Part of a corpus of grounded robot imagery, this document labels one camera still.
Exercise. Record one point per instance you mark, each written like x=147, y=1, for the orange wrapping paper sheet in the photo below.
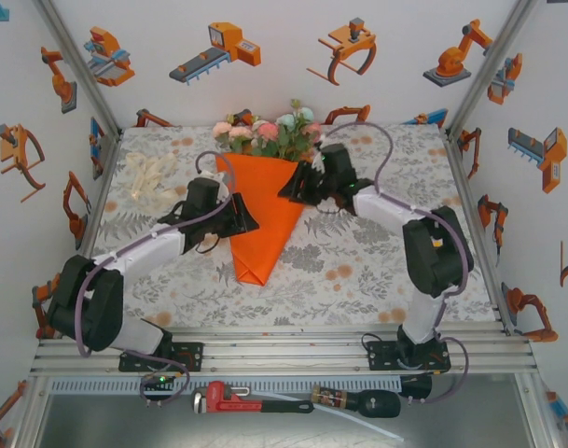
x=260, y=196

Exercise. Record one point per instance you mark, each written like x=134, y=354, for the fake flower bouquet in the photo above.
x=265, y=133

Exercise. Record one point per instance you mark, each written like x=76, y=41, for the cream printed ribbon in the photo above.
x=148, y=170

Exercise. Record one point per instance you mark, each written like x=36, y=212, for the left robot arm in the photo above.
x=143, y=242

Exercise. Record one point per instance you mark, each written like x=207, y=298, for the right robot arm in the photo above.
x=381, y=205

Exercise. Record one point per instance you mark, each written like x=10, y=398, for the floral print tablecloth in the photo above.
x=311, y=303

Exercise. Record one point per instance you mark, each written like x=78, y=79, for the red pipe wrench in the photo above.
x=227, y=401

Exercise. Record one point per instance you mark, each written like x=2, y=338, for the small circuit board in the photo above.
x=160, y=380

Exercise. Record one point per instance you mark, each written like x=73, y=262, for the black tool with brass tip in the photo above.
x=377, y=403

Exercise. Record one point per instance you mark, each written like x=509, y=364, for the grey metal panel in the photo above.
x=125, y=429

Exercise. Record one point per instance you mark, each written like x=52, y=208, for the thin white tube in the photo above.
x=381, y=430

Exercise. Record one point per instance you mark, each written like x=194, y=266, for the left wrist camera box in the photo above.
x=216, y=176

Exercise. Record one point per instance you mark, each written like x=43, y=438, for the aluminium rail platform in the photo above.
x=288, y=359

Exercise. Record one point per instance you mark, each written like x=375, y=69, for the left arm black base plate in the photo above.
x=190, y=357

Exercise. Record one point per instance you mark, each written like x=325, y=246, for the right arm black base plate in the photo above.
x=381, y=357

